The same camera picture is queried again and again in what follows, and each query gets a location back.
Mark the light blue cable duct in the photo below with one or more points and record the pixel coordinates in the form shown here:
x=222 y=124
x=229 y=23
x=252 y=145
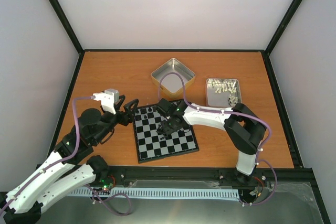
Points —
x=172 y=193

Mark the gold square tin box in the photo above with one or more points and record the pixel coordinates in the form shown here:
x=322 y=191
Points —
x=172 y=76

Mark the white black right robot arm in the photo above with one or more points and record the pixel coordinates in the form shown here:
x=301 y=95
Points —
x=243 y=127

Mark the black chess pieces pile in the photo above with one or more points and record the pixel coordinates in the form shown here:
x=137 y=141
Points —
x=161 y=133

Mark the black enclosure frame post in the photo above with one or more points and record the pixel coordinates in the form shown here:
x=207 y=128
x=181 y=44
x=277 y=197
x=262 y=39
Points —
x=293 y=7

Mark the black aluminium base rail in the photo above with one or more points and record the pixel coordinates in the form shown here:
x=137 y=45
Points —
x=226 y=177

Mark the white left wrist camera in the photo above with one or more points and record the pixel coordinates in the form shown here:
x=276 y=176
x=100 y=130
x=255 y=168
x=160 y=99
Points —
x=107 y=99

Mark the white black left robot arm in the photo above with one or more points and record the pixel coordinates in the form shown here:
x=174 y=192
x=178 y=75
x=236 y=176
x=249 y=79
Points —
x=69 y=166

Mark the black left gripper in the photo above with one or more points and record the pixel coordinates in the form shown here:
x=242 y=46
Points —
x=130 y=116

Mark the white chess pieces pile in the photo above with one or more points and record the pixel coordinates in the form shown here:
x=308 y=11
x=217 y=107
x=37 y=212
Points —
x=226 y=93

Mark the white patterned tin lid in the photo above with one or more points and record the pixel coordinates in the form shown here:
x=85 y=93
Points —
x=210 y=95

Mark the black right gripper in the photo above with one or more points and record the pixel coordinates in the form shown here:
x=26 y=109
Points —
x=167 y=130

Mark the black front left frame post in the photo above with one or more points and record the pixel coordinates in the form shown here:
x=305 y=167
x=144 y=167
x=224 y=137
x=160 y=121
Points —
x=66 y=25

